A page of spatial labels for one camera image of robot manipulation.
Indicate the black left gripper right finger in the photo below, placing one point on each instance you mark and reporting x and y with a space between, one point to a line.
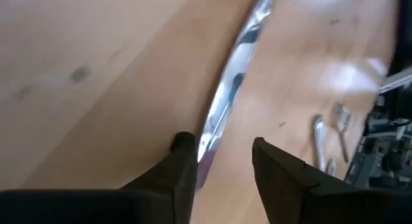
305 195

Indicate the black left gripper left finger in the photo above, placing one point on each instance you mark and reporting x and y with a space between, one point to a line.
154 192

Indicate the silver metal fork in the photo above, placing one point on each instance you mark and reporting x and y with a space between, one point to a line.
342 117

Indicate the silver metal spoon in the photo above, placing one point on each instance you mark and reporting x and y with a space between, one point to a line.
319 140

